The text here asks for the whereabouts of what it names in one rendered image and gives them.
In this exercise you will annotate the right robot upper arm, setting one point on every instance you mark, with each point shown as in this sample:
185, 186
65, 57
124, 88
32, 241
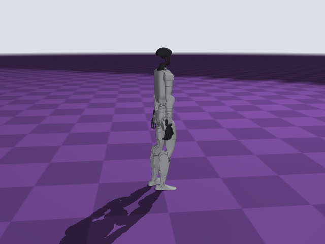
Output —
168, 79

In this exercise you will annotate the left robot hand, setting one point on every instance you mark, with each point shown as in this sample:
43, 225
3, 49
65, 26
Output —
152, 123

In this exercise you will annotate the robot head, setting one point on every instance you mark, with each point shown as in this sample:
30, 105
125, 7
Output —
164, 53

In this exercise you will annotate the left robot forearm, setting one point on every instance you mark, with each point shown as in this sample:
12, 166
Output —
156, 104

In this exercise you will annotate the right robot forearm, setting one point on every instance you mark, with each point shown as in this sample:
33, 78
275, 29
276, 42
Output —
169, 109

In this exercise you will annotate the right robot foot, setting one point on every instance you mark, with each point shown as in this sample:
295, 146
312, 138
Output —
167, 187

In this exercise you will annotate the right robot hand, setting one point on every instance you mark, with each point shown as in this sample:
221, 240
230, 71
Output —
168, 132

